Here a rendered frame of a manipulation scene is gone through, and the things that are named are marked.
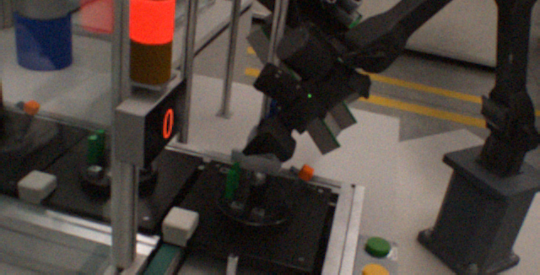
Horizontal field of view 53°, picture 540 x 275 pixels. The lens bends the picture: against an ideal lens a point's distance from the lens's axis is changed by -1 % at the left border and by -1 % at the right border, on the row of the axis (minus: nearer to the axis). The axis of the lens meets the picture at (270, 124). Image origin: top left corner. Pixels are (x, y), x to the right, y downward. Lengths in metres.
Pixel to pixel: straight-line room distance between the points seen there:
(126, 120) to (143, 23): 0.11
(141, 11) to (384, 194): 0.80
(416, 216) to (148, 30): 0.79
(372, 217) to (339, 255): 0.29
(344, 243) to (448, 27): 4.16
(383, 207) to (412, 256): 0.15
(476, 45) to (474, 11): 0.30
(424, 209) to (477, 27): 3.85
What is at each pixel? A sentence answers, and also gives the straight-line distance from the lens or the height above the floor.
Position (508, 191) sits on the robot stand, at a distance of 1.02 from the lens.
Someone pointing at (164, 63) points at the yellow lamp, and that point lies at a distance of 0.65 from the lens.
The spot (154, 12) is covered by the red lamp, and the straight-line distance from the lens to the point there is 0.62.
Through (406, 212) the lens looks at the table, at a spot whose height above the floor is 0.86.
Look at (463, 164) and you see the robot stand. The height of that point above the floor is 1.06.
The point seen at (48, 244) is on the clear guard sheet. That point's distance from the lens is 0.62.
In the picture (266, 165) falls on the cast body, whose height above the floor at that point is 1.07.
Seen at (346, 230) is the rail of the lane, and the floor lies 0.95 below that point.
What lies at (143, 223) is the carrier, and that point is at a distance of 0.90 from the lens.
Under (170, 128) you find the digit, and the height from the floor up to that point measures 1.19.
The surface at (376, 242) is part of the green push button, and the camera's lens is 0.94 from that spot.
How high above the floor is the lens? 1.53
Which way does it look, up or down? 27 degrees down
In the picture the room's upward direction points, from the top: 9 degrees clockwise
